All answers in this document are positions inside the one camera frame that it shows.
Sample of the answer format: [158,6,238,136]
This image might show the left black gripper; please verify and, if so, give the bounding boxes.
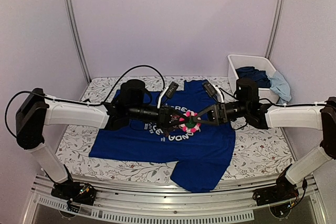
[128,104,190,129]

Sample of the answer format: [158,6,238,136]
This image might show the pink flower brooch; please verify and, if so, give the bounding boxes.
[179,111,201,133]

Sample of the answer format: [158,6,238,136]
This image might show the blue printed t-shirt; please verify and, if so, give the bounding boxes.
[88,80,236,193]

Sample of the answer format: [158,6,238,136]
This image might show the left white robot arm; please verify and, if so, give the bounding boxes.
[15,79,187,208]

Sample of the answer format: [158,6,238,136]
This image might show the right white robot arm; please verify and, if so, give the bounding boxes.
[190,78,335,210]

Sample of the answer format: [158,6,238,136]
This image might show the dark navy clothing in bin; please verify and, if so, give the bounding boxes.
[236,67,271,89]

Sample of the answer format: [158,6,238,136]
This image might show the floral table cloth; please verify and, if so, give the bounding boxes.
[55,76,292,183]

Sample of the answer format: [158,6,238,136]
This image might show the white plastic bin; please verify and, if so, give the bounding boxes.
[227,54,279,103]

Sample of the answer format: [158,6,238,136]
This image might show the light blue cloth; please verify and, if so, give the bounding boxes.
[269,71,292,104]

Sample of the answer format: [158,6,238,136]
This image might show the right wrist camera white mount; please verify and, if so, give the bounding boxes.
[202,81,225,103]

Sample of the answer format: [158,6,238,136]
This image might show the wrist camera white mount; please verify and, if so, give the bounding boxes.
[156,82,179,109]
[202,81,225,103]

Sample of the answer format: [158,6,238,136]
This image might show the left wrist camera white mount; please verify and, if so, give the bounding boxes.
[156,82,179,109]

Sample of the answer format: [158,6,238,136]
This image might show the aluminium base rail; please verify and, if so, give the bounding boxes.
[23,175,328,223]

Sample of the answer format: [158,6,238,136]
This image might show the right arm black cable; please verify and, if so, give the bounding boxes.
[217,87,331,204]

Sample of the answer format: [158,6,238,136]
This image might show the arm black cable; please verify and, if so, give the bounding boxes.
[5,63,166,177]
[217,87,331,204]

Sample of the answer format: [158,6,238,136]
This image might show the right aluminium frame post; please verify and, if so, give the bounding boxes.
[265,0,285,60]

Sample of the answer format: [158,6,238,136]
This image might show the aluminium frame post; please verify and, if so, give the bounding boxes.
[265,0,285,60]
[64,0,91,83]

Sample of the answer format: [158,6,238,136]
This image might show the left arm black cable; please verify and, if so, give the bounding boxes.
[5,63,166,177]

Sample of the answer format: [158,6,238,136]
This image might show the left aluminium frame post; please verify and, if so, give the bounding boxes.
[64,0,91,83]

